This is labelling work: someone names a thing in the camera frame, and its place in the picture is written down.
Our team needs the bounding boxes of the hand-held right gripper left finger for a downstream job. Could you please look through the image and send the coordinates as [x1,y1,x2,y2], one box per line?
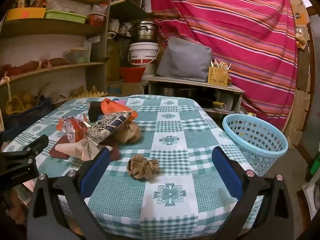
[26,146,112,240]

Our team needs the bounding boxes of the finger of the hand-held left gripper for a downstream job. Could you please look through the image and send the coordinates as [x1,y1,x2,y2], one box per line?
[0,134,50,190]

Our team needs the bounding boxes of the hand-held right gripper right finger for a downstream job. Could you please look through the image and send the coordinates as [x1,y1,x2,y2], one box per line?
[211,146,300,240]

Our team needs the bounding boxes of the beige paper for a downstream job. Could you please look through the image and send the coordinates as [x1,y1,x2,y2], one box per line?
[54,139,103,161]

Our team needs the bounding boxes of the light blue plastic basket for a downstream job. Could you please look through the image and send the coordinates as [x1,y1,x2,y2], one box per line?
[222,113,289,177]

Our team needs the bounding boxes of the black white printed snack wrapper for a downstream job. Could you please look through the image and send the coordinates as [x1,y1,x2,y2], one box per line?
[87,112,133,146]

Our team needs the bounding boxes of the brown paper ball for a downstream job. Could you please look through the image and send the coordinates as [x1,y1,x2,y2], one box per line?
[127,154,160,180]

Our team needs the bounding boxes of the red foil wrapper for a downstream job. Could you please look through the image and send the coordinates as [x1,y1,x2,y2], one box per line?
[56,114,91,143]

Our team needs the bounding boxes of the orange plastic bag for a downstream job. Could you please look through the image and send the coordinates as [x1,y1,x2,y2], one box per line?
[100,98,138,119]

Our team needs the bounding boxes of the dark red pad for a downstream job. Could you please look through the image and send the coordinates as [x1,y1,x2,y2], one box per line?
[100,140,121,161]
[49,136,72,159]

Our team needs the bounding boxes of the dark blue crate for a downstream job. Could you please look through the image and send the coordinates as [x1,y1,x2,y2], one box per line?
[5,99,53,128]

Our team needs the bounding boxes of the yellow mesh bag of fruit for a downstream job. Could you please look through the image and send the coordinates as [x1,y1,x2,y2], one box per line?
[5,91,37,114]

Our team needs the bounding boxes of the small black box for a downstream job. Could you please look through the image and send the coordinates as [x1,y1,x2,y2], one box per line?
[88,101,103,122]

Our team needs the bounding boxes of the yellow egg tray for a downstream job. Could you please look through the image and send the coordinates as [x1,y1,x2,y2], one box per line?
[65,91,108,100]

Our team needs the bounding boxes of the green white checked tablecloth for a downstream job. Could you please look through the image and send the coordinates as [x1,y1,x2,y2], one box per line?
[1,94,265,240]

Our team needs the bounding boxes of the green bottle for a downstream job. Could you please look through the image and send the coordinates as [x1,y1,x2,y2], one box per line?
[310,152,320,175]

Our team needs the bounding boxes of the white container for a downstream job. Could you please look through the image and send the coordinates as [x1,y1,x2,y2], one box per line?
[302,177,320,220]

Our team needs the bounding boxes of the cardboard box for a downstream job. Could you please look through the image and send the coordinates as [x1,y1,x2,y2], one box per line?
[120,81,148,96]

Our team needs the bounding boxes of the reddish brown bundle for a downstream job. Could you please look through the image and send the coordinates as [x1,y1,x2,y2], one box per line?
[0,58,69,77]

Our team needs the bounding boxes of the yellow utensil holder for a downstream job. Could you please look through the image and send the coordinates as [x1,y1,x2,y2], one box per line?
[208,66,230,87]

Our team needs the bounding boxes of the low wooden cabinet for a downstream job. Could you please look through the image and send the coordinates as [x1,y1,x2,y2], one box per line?
[145,76,246,114]

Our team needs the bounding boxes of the red plastic basin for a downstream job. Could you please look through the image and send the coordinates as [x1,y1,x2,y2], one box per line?
[119,67,146,83]

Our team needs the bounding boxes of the bundle of wooden utensils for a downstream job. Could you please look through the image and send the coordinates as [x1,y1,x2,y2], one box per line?
[210,58,232,70]

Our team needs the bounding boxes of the clear plastic container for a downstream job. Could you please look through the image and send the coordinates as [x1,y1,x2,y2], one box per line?
[64,47,91,64]

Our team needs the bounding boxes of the grey cushion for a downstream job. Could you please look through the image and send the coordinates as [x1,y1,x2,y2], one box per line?
[156,37,213,82]

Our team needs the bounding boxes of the white plastic bucket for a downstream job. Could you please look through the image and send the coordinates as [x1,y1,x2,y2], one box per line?
[128,42,160,67]

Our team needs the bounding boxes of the wooden shelf unit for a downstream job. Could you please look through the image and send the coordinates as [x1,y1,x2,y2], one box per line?
[0,0,113,130]

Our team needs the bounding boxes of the red striped curtain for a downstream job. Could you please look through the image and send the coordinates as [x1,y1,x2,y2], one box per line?
[149,0,299,132]

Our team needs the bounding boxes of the yellow plastic tray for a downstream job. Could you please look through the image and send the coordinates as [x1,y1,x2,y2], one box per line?
[5,7,47,22]

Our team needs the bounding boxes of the glass jar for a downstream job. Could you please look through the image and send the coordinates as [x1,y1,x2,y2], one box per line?
[119,22,132,34]
[109,18,120,33]

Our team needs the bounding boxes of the steel cooking pot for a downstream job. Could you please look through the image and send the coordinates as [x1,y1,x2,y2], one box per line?
[130,21,159,44]

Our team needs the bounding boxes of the green plastic tray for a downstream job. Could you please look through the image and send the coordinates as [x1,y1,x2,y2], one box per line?
[45,9,88,23]

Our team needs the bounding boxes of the small red basket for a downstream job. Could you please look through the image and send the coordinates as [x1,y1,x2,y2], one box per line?
[87,13,107,27]

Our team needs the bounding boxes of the black pan wooden handle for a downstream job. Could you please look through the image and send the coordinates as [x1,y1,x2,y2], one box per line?
[200,97,227,109]

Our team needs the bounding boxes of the cardboard wall panels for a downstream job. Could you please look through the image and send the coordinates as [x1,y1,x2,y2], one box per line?
[287,0,313,145]

